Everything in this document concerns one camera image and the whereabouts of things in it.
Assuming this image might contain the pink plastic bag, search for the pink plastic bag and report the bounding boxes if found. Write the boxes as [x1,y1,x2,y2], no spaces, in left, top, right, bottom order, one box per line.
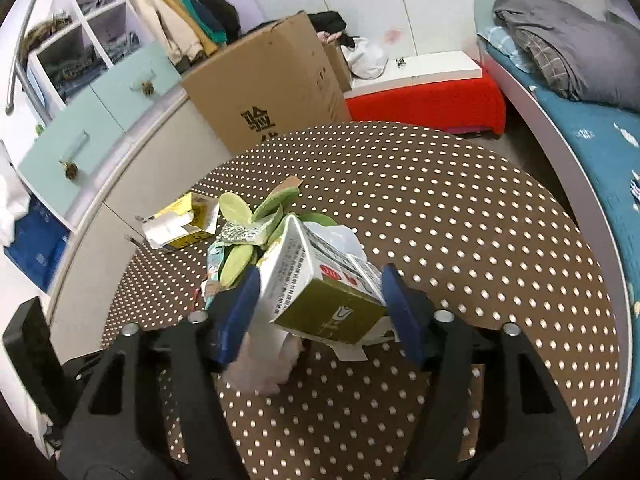
[221,311,303,396]

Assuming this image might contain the teal snack pouch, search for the teal snack pouch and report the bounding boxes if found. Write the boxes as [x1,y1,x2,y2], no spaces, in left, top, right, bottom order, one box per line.
[202,244,226,309]

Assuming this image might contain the yellow white paper box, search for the yellow white paper box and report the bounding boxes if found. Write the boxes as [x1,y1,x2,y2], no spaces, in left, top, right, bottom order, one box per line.
[142,192,219,252]

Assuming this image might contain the green white carton box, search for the green white carton box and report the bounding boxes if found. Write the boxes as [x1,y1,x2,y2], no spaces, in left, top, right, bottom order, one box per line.
[250,214,396,361]

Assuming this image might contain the green fabric leaf toy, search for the green fabric leaf toy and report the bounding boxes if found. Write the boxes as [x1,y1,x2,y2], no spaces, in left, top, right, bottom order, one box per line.
[207,177,336,290]

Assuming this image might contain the green printed wrapper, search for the green printed wrapper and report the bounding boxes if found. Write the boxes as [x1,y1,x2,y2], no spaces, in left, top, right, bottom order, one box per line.
[215,218,280,246]

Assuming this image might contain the teal drawer cabinet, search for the teal drawer cabinet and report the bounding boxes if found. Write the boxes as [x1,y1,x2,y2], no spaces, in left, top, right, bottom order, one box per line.
[20,42,180,216]

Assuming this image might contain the white lower cabinet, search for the white lower cabinet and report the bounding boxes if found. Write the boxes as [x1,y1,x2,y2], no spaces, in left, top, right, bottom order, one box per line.
[47,88,231,361]

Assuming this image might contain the teal patterned mattress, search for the teal patterned mattress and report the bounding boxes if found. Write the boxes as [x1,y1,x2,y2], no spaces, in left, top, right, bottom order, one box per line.
[478,32,639,456]

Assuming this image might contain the red storage bench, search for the red storage bench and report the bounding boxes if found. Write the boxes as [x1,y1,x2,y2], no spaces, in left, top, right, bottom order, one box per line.
[345,51,506,134]

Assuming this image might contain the white cube shelf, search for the white cube shelf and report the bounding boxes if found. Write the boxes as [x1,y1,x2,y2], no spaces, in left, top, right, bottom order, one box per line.
[15,0,180,132]

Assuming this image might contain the large cardboard box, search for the large cardboard box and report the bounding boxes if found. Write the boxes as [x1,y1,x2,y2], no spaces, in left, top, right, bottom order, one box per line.
[182,12,352,155]

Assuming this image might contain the grey folded duvet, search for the grey folded duvet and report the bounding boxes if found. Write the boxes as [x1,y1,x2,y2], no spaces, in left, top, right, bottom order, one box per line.
[494,0,639,112]

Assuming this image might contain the hanging clothes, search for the hanging clothes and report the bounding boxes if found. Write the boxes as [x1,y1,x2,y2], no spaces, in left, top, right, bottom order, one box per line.
[129,0,241,72]

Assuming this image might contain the white plastic bag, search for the white plastic bag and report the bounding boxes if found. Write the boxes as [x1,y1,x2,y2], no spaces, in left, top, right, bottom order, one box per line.
[341,37,388,79]

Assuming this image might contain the teal bunk bed frame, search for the teal bunk bed frame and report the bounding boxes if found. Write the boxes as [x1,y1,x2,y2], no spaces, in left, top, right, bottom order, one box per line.
[474,0,639,458]

